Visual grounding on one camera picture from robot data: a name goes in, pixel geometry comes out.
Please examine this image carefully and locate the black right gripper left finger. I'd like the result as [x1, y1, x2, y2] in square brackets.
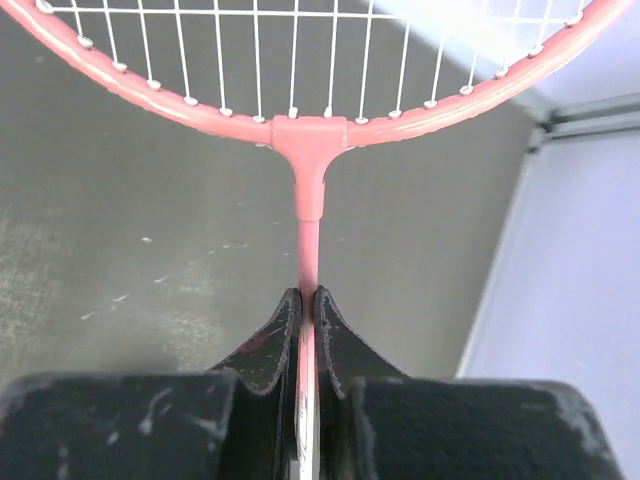
[1, 289, 301, 479]

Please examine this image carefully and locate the pink badminton racket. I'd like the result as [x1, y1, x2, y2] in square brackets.
[0, 0, 636, 480]

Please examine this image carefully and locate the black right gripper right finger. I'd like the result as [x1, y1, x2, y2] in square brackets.
[314, 287, 623, 479]

